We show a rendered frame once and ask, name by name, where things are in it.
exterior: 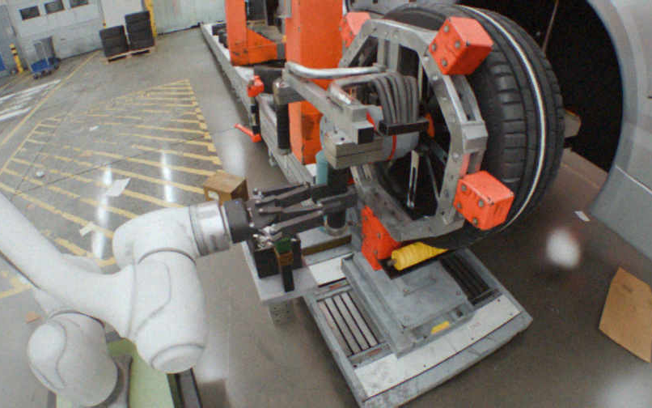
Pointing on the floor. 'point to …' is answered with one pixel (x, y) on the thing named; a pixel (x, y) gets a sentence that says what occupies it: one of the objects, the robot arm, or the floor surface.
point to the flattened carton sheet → (629, 314)
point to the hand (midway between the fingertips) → (334, 196)
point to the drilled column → (280, 310)
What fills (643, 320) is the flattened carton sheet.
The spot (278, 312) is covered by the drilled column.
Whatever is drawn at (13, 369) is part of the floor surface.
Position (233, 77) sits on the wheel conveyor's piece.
